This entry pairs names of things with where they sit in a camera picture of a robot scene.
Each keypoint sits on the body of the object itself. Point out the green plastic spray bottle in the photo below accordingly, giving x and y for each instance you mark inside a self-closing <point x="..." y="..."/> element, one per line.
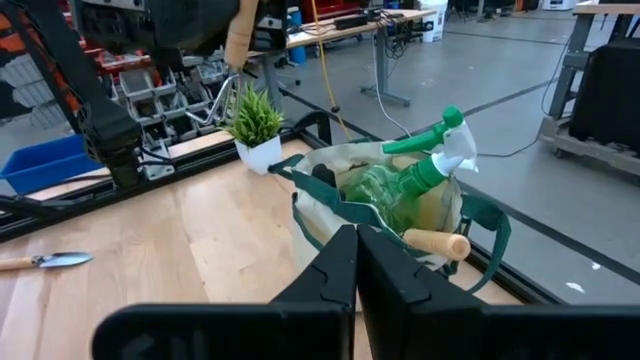
<point x="380" y="192"/>

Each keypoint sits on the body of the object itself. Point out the white plastic bucket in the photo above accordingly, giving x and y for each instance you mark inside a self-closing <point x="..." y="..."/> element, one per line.
<point x="434" y="25"/>

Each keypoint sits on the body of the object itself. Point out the black equipment case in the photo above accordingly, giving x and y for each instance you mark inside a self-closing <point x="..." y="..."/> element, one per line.
<point x="610" y="95"/>

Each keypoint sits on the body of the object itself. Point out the gray parts bin rack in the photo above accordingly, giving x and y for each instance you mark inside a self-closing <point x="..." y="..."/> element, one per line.
<point x="140" y="85"/>

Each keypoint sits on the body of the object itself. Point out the beige green gardening tote bag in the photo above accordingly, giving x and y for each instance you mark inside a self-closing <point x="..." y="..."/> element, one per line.
<point x="312" y="220"/>

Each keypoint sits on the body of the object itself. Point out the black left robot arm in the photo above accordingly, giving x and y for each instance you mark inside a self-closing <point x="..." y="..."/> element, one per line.
<point x="100" y="115"/>

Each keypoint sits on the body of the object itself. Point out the blue plastic bin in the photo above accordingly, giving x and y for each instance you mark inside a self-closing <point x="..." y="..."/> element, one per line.
<point x="45" y="162"/>

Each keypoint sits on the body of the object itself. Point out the wooden workbench gray frame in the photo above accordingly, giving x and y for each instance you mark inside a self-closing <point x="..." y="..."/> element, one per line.
<point x="565" y="130"/>

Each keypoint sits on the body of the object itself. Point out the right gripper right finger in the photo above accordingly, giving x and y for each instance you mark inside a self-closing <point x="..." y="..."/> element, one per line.
<point x="450" y="325"/>

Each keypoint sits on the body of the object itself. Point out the wooden desk gray legs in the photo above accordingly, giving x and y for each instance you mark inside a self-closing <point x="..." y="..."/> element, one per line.
<point x="350" y="30"/>

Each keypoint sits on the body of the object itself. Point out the artificial plant in white pot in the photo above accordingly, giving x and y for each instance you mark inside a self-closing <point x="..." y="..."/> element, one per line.
<point x="260" y="155"/>

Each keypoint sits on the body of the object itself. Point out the blue cylinder container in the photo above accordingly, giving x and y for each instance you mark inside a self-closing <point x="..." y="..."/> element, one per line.
<point x="298" y="52"/>

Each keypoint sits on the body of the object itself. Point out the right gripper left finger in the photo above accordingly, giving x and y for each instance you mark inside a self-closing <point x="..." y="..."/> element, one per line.
<point x="250" y="330"/>

